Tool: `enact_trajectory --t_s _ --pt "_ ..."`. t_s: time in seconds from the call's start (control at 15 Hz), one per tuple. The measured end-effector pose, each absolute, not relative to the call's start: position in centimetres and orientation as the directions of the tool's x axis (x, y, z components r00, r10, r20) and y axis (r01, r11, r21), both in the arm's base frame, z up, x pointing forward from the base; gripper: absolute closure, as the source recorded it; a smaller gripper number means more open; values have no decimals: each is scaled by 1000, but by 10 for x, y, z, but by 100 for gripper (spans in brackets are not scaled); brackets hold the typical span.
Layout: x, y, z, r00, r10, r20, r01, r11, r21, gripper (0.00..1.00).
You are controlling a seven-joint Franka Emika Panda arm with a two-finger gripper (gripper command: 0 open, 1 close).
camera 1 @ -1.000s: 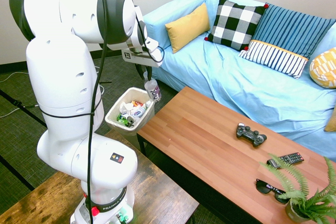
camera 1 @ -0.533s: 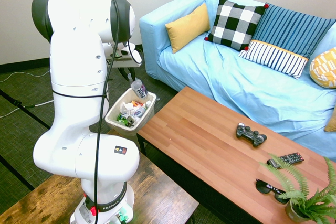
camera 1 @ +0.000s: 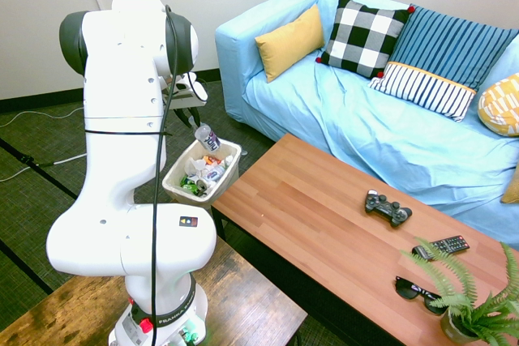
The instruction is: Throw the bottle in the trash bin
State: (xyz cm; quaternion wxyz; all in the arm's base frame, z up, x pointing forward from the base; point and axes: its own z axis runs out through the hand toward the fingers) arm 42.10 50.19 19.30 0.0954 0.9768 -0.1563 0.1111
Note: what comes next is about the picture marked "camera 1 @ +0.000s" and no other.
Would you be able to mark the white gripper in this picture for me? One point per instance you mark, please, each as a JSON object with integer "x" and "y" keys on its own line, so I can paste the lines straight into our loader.
{"x": 196, "y": 86}

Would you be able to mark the clear plastic water bottle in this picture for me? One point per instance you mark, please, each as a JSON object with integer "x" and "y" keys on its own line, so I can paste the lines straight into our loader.
{"x": 208, "y": 138}

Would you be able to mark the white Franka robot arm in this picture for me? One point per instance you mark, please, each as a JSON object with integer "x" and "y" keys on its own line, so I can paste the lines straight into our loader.
{"x": 121, "y": 78}

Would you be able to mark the discarded bottle with purple label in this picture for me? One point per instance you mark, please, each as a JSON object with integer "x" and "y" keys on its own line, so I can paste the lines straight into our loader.
{"x": 214, "y": 173}

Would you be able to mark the beige trash bin with liner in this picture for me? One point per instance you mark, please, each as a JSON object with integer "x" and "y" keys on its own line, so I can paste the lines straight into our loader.
{"x": 227, "y": 178}

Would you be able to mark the orange wrapper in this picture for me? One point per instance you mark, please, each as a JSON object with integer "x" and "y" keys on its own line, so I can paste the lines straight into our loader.
{"x": 211, "y": 159}

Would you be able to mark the crumpled white paper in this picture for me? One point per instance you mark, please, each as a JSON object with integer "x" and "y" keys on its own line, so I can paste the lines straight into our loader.
{"x": 196, "y": 165}

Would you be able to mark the green drink can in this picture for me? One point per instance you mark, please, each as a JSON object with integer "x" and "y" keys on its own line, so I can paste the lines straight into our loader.
{"x": 187, "y": 184}

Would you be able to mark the plain yellow pillow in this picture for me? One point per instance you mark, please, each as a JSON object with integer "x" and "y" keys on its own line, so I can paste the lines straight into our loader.
{"x": 290, "y": 44}

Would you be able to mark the light blue sofa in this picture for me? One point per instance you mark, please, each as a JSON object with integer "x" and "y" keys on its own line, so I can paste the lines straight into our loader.
{"x": 365, "y": 135}

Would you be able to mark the black white checked pillow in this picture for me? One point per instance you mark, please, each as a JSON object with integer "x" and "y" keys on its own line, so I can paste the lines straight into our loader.
{"x": 363, "y": 36}

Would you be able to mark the black game controller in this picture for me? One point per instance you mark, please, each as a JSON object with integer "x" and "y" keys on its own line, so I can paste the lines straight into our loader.
{"x": 385, "y": 206}

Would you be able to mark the blue striped pillow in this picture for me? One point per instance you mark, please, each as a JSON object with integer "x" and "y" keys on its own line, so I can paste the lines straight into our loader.
{"x": 442, "y": 54}

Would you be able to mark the black sunglasses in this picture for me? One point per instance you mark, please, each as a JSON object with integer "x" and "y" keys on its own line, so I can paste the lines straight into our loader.
{"x": 407, "y": 288}

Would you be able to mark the black remote control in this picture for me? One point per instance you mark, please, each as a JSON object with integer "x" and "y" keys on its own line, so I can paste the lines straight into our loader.
{"x": 448, "y": 244}

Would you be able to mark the yellow white patterned pillow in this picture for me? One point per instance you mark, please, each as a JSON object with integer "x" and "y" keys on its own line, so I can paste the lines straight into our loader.
{"x": 500, "y": 107}

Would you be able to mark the mustard pillow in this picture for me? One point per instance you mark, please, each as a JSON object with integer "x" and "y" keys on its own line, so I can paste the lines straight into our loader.
{"x": 513, "y": 190}

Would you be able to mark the grey plant pot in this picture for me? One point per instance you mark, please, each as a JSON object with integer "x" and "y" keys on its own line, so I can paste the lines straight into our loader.
{"x": 452, "y": 327}

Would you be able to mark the green fern plant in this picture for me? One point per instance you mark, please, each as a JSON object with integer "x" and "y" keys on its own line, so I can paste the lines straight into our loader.
{"x": 486, "y": 313}

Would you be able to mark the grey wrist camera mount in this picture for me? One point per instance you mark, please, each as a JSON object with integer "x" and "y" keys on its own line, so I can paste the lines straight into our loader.
{"x": 180, "y": 99}

